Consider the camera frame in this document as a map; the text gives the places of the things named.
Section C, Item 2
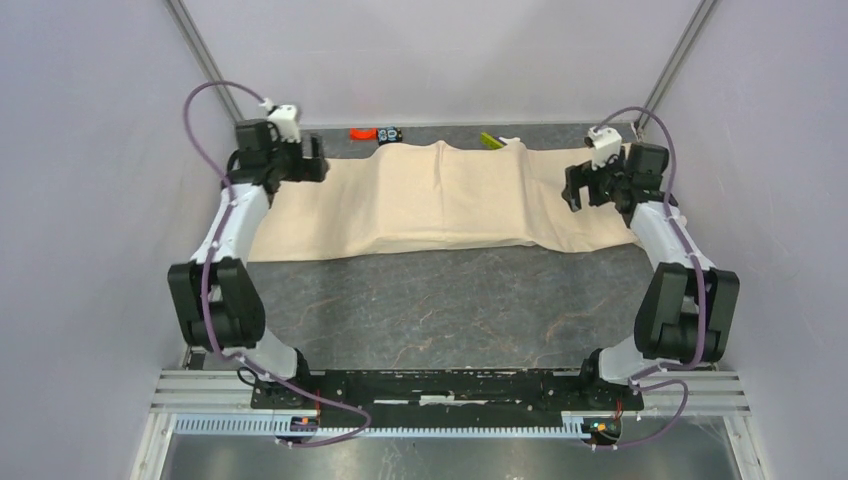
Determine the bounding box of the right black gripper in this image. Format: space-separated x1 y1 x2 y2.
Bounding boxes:
560 145 630 211

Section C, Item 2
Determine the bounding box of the green white brush tool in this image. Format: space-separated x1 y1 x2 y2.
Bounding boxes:
480 132 522 150

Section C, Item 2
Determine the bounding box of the beige cloth wrap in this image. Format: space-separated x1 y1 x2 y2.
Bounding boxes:
249 141 636 262

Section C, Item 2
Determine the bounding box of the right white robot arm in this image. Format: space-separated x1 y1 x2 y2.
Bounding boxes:
562 138 740 408

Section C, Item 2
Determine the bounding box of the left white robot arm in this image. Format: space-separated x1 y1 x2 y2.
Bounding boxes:
167 115 329 408

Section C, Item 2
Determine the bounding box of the orange red tape roll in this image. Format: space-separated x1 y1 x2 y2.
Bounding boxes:
349 128 377 141

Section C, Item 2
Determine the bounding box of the small black blue toy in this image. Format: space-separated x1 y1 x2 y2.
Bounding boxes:
376 126 403 146

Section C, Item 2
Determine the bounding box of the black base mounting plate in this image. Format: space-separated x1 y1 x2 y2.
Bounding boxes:
251 369 644 427

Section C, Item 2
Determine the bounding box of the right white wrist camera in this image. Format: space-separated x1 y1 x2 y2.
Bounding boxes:
584 126 622 170

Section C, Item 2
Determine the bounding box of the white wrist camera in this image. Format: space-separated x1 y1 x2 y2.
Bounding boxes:
261 98 302 143
584 126 622 170

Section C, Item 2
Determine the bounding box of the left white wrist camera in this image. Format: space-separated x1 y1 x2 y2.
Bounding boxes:
261 98 302 143

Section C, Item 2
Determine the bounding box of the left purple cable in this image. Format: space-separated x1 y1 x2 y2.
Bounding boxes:
183 80 372 449

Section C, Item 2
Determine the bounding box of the left aluminium corner post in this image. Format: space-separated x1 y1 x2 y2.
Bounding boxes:
163 0 245 123

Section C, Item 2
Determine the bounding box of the aluminium corner post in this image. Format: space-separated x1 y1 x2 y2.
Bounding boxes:
163 0 245 123
643 0 721 113

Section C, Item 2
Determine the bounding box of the right aluminium corner post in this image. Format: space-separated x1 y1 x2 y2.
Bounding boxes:
643 0 721 113

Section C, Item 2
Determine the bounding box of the white slotted cable duct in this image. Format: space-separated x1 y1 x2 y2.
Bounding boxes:
173 413 620 440

